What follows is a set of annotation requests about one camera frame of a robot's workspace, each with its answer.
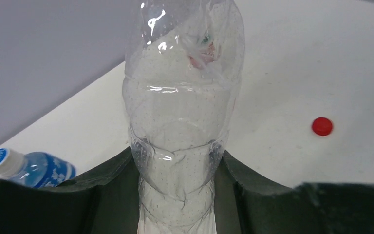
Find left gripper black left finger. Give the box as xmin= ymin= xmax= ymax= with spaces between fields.
xmin=0 ymin=148 xmax=139 ymax=234

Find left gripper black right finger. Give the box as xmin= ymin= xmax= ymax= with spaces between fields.
xmin=214 ymin=152 xmax=374 ymax=234

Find blue label water bottle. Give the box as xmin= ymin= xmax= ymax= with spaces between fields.
xmin=2 ymin=152 xmax=76 ymax=188

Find blue white bottle cap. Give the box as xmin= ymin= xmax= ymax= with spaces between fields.
xmin=0 ymin=148 xmax=24 ymax=178

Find red bottle cap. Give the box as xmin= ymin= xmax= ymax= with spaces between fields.
xmin=311 ymin=117 xmax=334 ymax=137

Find clear plastic bottle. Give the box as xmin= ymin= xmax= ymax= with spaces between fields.
xmin=122 ymin=0 xmax=245 ymax=234

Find red label water bottle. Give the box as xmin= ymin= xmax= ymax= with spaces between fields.
xmin=188 ymin=30 xmax=222 ymax=69

